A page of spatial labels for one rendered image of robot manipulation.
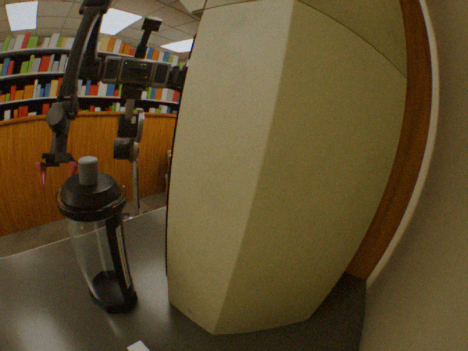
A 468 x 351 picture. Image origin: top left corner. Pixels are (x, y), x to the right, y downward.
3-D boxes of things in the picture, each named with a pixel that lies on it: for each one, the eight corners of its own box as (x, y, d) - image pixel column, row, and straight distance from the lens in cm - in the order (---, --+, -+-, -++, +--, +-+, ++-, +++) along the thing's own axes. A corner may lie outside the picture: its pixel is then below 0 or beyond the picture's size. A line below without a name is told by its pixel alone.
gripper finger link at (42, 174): (53, 189, 58) (55, 154, 59) (33, 189, 60) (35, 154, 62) (59, 191, 64) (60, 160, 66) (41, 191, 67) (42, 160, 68)
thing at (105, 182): (123, 223, 25) (121, 170, 22) (57, 224, 26) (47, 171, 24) (120, 190, 33) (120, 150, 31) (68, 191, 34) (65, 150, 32)
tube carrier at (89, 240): (145, 309, 39) (129, 210, 23) (90, 314, 40) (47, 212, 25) (132, 269, 45) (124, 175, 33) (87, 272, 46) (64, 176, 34)
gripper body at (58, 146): (69, 159, 58) (72, 132, 60) (40, 159, 61) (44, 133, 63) (74, 164, 64) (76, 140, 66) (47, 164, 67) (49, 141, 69)
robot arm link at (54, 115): (80, 104, 69) (58, 104, 72) (76, 84, 60) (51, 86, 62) (74, 139, 65) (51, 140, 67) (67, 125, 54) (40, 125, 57)
